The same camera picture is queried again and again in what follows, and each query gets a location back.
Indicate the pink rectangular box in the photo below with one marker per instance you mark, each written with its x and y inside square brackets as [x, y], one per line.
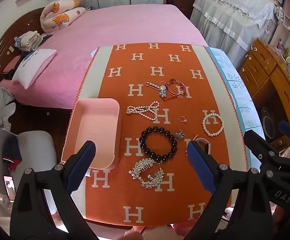
[95, 120]

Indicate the blue floral tablecloth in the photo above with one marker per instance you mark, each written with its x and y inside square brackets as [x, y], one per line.
[235, 82]

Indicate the silver rhinestone hair comb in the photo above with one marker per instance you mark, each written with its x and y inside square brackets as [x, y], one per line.
[141, 166]

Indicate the navy and red garment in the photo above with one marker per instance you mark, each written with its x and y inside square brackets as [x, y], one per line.
[11, 150]

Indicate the white plastic bag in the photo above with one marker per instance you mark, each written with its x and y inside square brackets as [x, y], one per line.
[0, 102]

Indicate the pink cloth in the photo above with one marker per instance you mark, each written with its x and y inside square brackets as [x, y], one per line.
[11, 63]

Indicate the small blue flower earring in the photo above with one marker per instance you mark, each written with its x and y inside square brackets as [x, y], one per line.
[179, 135]

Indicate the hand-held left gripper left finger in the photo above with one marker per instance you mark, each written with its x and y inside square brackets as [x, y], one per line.
[81, 166]

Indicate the white paper sheet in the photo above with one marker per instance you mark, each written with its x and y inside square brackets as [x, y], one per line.
[94, 54]

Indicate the white pillow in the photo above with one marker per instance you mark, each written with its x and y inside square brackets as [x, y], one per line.
[35, 65]

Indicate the bear print quilt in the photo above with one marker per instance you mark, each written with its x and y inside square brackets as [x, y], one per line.
[60, 15]

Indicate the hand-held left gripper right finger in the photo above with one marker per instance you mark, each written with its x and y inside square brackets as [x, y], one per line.
[200, 167]

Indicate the pink bed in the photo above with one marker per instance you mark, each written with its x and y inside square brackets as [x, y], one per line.
[125, 25]

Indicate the dark wooden headboard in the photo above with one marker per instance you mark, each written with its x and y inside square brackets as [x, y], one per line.
[0, 47]

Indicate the white chair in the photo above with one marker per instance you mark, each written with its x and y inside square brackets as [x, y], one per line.
[35, 145]

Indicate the wooden dresser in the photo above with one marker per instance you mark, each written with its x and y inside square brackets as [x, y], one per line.
[265, 62]

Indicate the smartphone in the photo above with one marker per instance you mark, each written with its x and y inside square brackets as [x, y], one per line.
[8, 187]

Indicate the orange letter-print blanket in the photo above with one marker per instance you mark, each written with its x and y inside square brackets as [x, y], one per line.
[145, 62]

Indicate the lace-covered furniture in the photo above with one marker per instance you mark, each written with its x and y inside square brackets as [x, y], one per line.
[225, 17]

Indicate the rose gold bangle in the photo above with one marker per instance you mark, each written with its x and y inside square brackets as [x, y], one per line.
[172, 81]

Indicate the stack of folded clothes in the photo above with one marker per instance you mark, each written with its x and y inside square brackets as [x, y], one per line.
[28, 40]

